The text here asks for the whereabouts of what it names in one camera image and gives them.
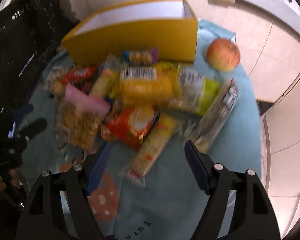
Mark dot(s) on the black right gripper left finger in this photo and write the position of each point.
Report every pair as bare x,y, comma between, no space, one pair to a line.
43,217

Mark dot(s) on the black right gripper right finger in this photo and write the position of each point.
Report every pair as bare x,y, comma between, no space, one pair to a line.
238,206

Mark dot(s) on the left hand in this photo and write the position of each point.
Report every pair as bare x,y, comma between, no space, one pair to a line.
13,179

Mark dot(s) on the pink topped cracker bag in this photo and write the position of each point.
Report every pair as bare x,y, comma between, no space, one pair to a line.
79,117

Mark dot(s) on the light blue patterned cloth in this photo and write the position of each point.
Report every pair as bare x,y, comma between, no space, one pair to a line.
171,204

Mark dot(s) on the silver black snack packet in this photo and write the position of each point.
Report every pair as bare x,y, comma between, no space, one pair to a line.
204,132

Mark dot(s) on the dark carved wooden chair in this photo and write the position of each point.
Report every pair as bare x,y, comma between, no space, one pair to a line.
30,32

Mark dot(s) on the red orange snack packet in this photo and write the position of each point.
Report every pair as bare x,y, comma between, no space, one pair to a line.
132,125

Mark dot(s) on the long yellow cracker packet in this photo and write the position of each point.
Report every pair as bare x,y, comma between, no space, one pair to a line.
157,139

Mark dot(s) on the yellow green snack packet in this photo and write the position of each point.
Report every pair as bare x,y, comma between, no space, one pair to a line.
192,91

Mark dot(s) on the orange yellow snack bag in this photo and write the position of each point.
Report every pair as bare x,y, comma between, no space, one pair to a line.
145,86

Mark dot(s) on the purple small biscuit packet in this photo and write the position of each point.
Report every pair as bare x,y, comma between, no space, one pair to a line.
141,57

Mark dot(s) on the red apple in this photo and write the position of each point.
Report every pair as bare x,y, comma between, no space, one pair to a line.
223,55

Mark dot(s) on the yellow cardboard box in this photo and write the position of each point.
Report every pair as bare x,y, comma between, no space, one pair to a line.
168,25

